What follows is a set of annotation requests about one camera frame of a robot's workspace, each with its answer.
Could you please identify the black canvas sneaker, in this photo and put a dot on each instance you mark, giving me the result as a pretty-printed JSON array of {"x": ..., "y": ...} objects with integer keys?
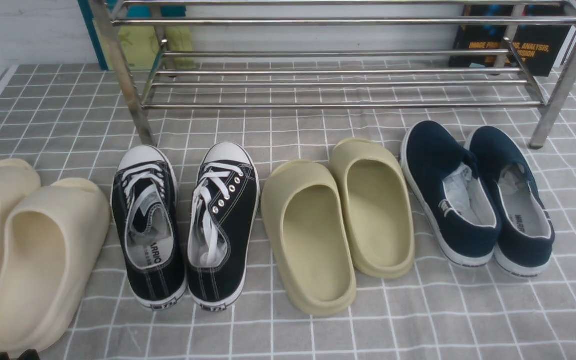
[
  {"x": 223, "y": 212},
  {"x": 143, "y": 200}
]

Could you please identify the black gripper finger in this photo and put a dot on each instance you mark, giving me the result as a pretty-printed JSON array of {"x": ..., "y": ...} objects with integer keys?
[{"x": 30, "y": 354}]

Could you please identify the black image processing book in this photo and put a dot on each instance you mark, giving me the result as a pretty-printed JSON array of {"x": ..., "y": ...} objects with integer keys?
[{"x": 538, "y": 45}]

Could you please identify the cream foam slipper, inner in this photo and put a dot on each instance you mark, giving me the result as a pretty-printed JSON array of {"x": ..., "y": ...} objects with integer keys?
[{"x": 52, "y": 241}]

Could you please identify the black canvas sneaker, left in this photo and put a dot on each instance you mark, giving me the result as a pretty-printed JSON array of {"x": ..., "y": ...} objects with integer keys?
[{"x": 143, "y": 200}]

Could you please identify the navy slip-on shoe, right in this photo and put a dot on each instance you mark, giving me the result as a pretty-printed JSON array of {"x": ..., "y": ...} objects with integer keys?
[{"x": 525, "y": 244}]

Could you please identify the olive foam slipper, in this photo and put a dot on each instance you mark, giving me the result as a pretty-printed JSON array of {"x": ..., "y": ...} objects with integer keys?
[
  {"x": 303, "y": 219},
  {"x": 376, "y": 208}
]

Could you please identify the navy slip-on shoe, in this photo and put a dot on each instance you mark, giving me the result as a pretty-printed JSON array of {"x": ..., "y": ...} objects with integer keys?
[
  {"x": 444, "y": 177},
  {"x": 525, "y": 244}
]

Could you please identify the teal and yellow book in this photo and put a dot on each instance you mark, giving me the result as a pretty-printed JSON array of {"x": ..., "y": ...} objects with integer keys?
[{"x": 140, "y": 43}]

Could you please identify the navy slip-on shoe, left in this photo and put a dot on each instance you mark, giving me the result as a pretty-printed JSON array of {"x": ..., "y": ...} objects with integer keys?
[{"x": 444, "y": 177}]

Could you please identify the steel shoe rack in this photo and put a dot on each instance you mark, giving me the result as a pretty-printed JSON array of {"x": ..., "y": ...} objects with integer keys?
[{"x": 509, "y": 69}]

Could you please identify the olive foam slipper, right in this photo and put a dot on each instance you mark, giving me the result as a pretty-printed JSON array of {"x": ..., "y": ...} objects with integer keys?
[{"x": 376, "y": 208}]

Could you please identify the black canvas sneaker, right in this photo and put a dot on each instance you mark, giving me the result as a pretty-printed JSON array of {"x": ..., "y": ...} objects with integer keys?
[{"x": 223, "y": 212}]

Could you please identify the grey checked tablecloth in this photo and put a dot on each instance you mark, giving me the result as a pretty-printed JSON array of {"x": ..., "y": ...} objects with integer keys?
[{"x": 70, "y": 120}]

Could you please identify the olive foam slipper, left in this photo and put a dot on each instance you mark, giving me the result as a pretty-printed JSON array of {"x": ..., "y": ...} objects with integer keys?
[{"x": 303, "y": 219}]

